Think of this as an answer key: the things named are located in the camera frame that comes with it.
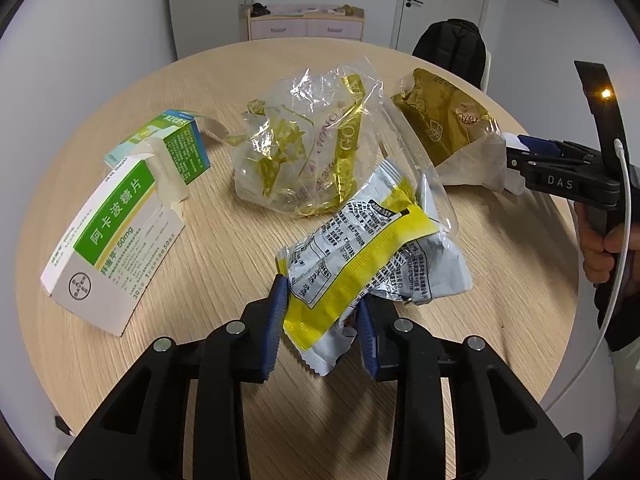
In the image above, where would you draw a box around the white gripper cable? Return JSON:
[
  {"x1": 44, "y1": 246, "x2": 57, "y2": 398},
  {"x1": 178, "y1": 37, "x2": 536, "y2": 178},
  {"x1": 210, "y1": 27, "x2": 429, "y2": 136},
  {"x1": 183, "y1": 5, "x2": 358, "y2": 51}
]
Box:
[{"x1": 542, "y1": 139, "x2": 632, "y2": 413}]

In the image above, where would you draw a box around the black backpack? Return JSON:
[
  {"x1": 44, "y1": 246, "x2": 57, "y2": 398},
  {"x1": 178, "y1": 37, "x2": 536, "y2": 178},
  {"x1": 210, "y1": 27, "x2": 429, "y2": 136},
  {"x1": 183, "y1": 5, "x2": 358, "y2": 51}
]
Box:
[{"x1": 411, "y1": 19, "x2": 488, "y2": 93}]

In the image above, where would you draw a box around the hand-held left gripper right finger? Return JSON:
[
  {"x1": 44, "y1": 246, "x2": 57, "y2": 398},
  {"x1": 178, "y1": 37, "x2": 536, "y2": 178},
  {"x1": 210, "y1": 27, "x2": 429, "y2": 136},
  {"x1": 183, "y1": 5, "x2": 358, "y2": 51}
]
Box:
[{"x1": 352, "y1": 296, "x2": 583, "y2": 480}]

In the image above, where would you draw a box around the pink wooden cabinet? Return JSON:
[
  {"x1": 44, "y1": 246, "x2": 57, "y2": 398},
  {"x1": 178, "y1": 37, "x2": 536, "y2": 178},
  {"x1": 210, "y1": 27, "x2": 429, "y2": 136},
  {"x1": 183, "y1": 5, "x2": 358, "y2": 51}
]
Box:
[{"x1": 245, "y1": 4, "x2": 366, "y2": 42}]

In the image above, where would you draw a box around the gold foil packet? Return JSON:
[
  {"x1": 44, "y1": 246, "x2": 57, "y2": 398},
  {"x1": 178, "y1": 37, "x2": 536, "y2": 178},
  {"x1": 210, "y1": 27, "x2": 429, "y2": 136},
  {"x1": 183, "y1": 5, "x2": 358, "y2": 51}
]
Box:
[{"x1": 391, "y1": 67, "x2": 526, "y2": 196}]

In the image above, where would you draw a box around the white door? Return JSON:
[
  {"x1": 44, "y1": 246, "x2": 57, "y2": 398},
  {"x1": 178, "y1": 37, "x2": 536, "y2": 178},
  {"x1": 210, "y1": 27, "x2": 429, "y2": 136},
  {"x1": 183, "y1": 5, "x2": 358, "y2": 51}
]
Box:
[{"x1": 390, "y1": 0, "x2": 493, "y2": 53}]

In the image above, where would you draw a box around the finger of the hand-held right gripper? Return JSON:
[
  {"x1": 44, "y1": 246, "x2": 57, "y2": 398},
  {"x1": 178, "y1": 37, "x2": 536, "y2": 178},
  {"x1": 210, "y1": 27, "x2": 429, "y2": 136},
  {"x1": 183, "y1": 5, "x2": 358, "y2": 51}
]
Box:
[
  {"x1": 517, "y1": 134, "x2": 603, "y2": 162},
  {"x1": 505, "y1": 146, "x2": 621, "y2": 206}
]

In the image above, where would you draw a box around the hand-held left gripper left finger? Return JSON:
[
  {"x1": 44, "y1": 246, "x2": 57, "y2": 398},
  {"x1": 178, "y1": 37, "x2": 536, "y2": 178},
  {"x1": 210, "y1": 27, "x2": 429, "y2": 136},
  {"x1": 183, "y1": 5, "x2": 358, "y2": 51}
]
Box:
[{"x1": 54, "y1": 275, "x2": 291, "y2": 480}]

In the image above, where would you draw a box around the small green medicine box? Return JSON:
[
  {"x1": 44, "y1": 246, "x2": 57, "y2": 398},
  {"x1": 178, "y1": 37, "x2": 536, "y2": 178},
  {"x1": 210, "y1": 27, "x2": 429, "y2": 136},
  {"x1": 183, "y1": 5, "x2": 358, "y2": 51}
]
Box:
[{"x1": 104, "y1": 109, "x2": 231, "y2": 201}]

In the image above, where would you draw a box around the clear plastic bag gold print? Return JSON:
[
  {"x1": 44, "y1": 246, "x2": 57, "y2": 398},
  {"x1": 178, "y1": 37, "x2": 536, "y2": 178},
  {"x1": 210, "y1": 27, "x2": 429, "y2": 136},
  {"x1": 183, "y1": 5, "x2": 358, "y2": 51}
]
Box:
[{"x1": 229, "y1": 57, "x2": 458, "y2": 241}]

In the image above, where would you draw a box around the large white green medicine box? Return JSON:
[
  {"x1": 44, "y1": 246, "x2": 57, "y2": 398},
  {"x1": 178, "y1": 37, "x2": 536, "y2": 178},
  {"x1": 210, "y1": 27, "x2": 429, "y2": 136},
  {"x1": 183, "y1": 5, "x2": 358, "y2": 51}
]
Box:
[{"x1": 40, "y1": 152, "x2": 187, "y2": 337}]

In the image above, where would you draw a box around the silver yellow snack packet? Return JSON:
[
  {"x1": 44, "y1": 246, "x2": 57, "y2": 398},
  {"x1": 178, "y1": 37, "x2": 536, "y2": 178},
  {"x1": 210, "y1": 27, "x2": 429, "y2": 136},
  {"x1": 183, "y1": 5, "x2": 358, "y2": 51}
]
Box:
[{"x1": 276, "y1": 159, "x2": 473, "y2": 377}]

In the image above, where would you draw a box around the person's right hand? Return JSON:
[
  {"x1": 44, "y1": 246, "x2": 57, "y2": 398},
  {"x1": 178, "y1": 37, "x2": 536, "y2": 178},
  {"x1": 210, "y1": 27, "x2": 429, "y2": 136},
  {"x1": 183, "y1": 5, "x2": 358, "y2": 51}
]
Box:
[{"x1": 582, "y1": 215, "x2": 640, "y2": 286}]

